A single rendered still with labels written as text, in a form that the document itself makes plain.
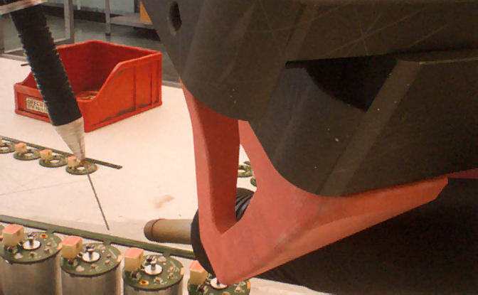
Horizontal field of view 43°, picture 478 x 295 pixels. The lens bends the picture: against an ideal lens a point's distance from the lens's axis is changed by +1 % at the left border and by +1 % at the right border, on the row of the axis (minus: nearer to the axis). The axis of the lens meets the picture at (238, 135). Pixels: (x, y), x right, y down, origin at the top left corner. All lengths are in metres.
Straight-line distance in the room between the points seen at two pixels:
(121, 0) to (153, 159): 5.08
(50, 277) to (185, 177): 0.24
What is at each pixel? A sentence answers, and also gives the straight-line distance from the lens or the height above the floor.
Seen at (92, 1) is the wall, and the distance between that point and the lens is 5.77.
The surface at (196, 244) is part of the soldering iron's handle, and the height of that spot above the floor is 0.87.
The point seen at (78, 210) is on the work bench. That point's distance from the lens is 0.44.
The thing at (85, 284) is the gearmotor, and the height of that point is 0.81.
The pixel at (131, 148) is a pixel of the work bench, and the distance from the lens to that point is 0.55.
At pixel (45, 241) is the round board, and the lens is 0.28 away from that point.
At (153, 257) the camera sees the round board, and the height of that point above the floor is 0.81.
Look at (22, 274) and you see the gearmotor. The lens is 0.27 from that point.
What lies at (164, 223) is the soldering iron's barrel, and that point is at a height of 0.85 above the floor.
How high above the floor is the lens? 0.95
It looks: 20 degrees down
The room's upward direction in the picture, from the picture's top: 3 degrees clockwise
